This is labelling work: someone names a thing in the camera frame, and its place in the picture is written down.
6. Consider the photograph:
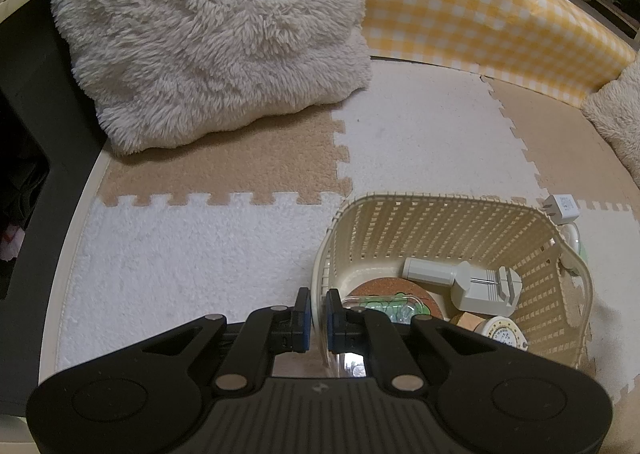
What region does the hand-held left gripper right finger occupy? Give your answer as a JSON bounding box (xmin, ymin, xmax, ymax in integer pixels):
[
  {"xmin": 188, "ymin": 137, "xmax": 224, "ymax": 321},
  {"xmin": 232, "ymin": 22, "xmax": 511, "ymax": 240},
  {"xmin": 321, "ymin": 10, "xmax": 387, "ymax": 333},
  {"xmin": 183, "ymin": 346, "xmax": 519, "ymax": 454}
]
[{"xmin": 325, "ymin": 288, "xmax": 493, "ymax": 394}]

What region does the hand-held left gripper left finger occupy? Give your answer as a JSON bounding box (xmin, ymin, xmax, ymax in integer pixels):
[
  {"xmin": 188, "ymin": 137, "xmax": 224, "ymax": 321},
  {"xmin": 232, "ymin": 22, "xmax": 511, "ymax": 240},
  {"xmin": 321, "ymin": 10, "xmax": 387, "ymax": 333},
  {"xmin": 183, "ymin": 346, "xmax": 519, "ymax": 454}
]
[{"xmin": 142, "ymin": 286, "xmax": 313, "ymax": 394}]

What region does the clear plastic case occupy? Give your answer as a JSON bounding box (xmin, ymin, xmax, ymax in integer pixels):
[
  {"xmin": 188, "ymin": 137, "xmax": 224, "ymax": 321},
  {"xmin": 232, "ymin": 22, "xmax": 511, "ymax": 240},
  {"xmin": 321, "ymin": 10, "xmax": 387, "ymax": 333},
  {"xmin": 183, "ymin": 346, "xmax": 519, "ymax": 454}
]
[{"xmin": 340, "ymin": 296, "xmax": 433, "ymax": 377}]

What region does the small wooden block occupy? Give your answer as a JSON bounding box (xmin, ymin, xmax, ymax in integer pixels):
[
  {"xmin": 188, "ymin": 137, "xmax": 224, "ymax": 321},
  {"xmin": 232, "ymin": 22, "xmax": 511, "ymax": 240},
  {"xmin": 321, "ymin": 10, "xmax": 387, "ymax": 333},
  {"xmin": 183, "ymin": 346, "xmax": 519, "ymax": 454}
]
[{"xmin": 449, "ymin": 312, "xmax": 485, "ymax": 333}]

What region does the white watch link tool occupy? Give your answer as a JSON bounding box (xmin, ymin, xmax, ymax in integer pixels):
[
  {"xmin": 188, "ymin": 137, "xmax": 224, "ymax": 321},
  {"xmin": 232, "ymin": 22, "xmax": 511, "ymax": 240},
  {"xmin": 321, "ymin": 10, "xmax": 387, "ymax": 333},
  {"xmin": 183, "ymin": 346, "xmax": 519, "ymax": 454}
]
[{"xmin": 402, "ymin": 257, "xmax": 523, "ymax": 312}]

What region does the cream slotted plastic basket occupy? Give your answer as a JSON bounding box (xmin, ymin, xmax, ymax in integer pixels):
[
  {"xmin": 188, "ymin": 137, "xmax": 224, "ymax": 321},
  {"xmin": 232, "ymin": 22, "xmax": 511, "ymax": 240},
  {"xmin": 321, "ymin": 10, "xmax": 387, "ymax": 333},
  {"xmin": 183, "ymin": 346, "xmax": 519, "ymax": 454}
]
[{"xmin": 311, "ymin": 192, "xmax": 596, "ymax": 377}]

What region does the round cork coaster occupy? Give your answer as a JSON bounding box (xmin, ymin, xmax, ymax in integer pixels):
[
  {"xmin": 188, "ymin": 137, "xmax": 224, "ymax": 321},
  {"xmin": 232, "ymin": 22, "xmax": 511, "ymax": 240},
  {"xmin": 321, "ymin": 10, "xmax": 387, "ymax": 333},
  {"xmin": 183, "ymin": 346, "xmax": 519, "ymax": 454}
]
[{"xmin": 345, "ymin": 276, "xmax": 448, "ymax": 322}]

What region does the clear round container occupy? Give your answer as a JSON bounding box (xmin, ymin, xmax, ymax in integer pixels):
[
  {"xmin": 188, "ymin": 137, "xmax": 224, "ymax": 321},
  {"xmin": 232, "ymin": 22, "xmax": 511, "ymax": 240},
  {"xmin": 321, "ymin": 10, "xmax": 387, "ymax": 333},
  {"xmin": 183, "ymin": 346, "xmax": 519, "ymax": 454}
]
[{"xmin": 559, "ymin": 224, "xmax": 583, "ymax": 267}]

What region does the white charger adapter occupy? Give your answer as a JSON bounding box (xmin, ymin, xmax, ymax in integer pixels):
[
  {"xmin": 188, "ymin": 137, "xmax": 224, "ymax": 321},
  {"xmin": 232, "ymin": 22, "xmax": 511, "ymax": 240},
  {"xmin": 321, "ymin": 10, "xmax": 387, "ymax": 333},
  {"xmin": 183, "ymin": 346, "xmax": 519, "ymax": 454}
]
[{"xmin": 542, "ymin": 194, "xmax": 580, "ymax": 225}]

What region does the fluffy white pillow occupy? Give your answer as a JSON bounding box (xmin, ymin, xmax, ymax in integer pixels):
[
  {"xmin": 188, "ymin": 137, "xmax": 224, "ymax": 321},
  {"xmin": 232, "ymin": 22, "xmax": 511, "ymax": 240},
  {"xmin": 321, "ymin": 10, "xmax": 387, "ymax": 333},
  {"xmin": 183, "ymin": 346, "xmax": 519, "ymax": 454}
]
[
  {"xmin": 44, "ymin": 0, "xmax": 373, "ymax": 157},
  {"xmin": 580, "ymin": 66, "xmax": 640, "ymax": 179}
]

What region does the yellow checkered bumper cushion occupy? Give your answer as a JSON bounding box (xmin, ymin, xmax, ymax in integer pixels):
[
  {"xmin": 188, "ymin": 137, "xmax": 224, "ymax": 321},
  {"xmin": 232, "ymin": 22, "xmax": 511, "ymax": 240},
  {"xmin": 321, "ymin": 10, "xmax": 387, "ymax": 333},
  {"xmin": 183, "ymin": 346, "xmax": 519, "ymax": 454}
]
[{"xmin": 362, "ymin": 0, "xmax": 637, "ymax": 109}]

